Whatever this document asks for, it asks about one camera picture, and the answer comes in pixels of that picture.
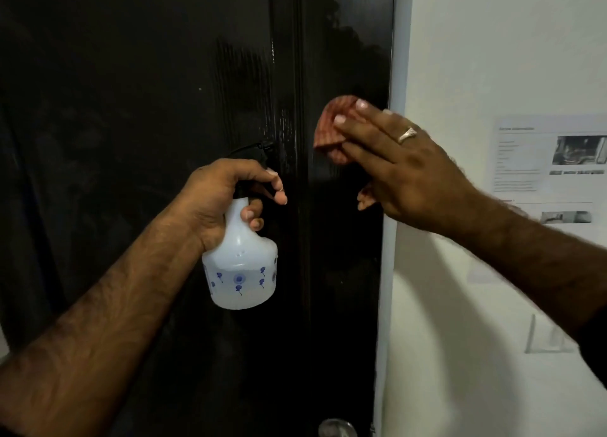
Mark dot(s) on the white spray bottle black trigger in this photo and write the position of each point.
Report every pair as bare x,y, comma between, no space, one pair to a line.
242,270

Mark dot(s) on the white single wall switch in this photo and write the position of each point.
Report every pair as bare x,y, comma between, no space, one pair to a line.
550,337

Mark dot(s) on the person's left hand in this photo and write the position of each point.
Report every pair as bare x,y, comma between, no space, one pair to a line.
213,199

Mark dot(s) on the black wooden door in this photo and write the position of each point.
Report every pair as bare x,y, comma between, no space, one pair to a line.
142,119

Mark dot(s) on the person's right forearm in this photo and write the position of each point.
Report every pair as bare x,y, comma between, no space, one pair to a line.
545,256

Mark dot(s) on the person's left forearm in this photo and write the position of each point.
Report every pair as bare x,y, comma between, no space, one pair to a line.
95,327

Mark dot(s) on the person's right hand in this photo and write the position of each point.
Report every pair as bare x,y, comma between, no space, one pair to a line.
417,176

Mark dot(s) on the orange checked cloth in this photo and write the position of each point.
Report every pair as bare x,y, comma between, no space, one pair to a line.
327,128

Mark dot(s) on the printed wall notice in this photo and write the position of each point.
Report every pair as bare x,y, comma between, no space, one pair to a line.
521,166

